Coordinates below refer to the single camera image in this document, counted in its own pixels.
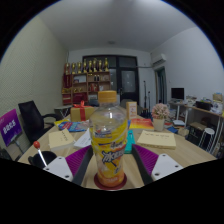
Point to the purple sign on stand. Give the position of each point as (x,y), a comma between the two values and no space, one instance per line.
(10,126)

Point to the small pale yellow book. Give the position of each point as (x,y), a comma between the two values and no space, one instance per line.
(61,139)

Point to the black office chair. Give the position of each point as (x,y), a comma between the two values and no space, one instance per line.
(31,120)

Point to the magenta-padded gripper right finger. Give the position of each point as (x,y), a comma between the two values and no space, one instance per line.
(165,166)

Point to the wooden shelf unit with trophies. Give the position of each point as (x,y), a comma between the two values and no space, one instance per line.
(86,85)

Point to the yellow gift box red ribbon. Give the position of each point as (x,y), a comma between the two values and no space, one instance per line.
(81,114)

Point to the white round stool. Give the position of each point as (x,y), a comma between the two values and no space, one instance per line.
(207,131)

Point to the wooden side desk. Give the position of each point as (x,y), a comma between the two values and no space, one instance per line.
(205,109)

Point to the blue colourful book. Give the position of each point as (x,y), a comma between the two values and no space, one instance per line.
(73,126)

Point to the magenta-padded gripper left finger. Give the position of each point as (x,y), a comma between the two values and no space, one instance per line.
(58,168)

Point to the large pale yellow book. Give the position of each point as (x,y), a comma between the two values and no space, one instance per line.
(156,139)

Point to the small upright cardboard carton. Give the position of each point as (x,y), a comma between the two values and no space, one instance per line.
(131,110)

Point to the computer monitor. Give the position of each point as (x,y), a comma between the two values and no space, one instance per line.
(177,93)

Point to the black cup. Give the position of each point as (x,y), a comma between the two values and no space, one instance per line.
(50,156)

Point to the teal book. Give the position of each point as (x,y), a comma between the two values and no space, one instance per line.
(130,141)

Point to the flat round red coaster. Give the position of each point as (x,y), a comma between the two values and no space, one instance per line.
(110,188)

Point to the white stirrer with red ball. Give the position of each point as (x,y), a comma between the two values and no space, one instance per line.
(36,144)

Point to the small round side table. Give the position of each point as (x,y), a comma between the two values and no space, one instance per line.
(63,108)

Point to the black tripod stand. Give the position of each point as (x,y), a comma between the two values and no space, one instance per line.
(145,98)

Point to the white paper booklet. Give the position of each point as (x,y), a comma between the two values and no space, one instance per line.
(83,140)

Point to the yellow-label drink bottle orange cap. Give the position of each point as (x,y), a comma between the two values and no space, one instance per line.
(109,146)

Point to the dark glass double door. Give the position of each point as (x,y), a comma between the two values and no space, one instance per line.
(128,81)

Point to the white wall air conditioner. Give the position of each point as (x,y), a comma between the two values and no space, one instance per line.
(159,60)

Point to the orange red book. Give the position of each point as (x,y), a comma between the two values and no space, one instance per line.
(142,124)

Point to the pink flowers in white pot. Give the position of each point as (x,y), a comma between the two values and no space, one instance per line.
(160,111)

